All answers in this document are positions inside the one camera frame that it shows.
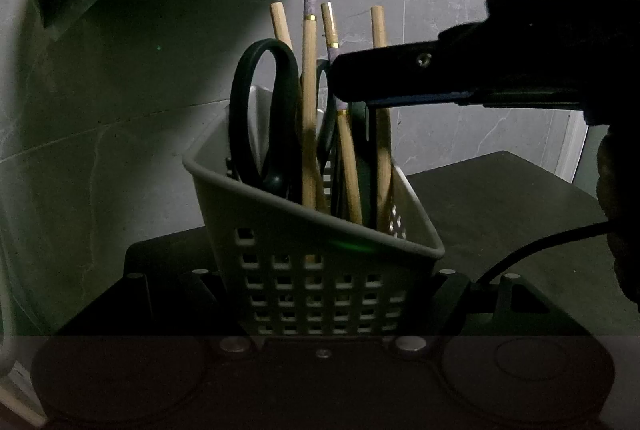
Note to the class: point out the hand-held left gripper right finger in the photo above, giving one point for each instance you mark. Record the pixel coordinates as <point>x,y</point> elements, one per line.
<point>452,294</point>

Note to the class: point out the white perforated utensil holder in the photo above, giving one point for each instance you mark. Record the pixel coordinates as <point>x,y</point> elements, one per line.
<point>220,220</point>

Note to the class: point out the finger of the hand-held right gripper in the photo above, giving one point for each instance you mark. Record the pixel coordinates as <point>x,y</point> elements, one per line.
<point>400,70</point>

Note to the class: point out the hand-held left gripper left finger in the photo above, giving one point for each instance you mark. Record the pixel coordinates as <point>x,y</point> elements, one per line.
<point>197,295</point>

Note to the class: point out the plain wooden chopstick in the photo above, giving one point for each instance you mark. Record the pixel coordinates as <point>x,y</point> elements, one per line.
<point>378,25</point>
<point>280,23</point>

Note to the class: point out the person's right hand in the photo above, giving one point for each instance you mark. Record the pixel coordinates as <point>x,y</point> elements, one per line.
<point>622,190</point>

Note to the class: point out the purple-banded wooden chopstick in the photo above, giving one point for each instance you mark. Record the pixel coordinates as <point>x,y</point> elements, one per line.
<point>350,170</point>
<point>310,60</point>

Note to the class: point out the black utensil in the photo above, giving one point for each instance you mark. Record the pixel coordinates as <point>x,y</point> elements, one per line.
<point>369,170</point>

